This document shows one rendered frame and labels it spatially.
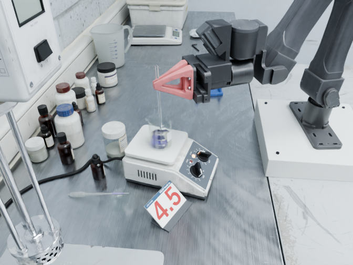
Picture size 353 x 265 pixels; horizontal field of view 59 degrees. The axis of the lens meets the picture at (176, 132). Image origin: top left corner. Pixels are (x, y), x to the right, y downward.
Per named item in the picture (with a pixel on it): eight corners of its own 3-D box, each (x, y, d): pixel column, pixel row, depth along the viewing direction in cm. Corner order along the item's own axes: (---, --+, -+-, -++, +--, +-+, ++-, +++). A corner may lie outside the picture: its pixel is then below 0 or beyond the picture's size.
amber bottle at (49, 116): (58, 137, 89) (50, 108, 84) (44, 141, 88) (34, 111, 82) (56, 130, 92) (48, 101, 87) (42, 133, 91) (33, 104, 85)
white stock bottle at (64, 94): (76, 109, 102) (69, 79, 95) (82, 118, 98) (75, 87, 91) (57, 114, 99) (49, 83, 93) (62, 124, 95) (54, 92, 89)
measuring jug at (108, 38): (126, 53, 141) (123, 19, 133) (142, 62, 133) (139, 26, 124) (88, 63, 132) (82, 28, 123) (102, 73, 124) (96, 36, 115)
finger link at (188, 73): (155, 74, 57) (203, 67, 59) (146, 60, 63) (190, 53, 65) (157, 106, 61) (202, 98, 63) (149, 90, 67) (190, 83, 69)
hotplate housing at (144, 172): (218, 164, 79) (220, 139, 75) (205, 202, 69) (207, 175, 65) (138, 148, 85) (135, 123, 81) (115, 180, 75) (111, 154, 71)
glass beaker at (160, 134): (174, 139, 74) (173, 110, 70) (171, 154, 70) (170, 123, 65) (148, 138, 75) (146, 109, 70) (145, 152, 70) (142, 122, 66)
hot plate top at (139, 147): (189, 135, 76) (189, 132, 76) (173, 166, 67) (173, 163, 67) (144, 126, 80) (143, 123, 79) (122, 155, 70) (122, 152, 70)
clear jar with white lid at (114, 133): (102, 158, 82) (97, 133, 77) (110, 144, 87) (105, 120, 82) (124, 160, 81) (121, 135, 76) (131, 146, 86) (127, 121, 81)
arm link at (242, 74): (229, 61, 60) (261, 56, 62) (217, 49, 64) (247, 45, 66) (226, 92, 64) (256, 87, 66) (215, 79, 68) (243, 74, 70)
